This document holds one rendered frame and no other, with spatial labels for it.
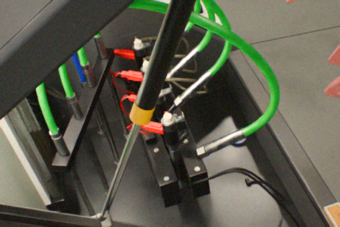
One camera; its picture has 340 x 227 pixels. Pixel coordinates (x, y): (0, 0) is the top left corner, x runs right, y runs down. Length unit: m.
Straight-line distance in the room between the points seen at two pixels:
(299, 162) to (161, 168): 0.28
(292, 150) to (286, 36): 1.84
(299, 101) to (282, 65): 0.28
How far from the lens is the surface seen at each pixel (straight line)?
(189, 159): 1.01
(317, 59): 2.72
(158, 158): 1.02
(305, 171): 1.03
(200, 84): 0.99
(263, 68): 0.71
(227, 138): 0.82
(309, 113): 2.44
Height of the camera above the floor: 1.77
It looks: 46 degrees down
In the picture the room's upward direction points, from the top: 11 degrees counter-clockwise
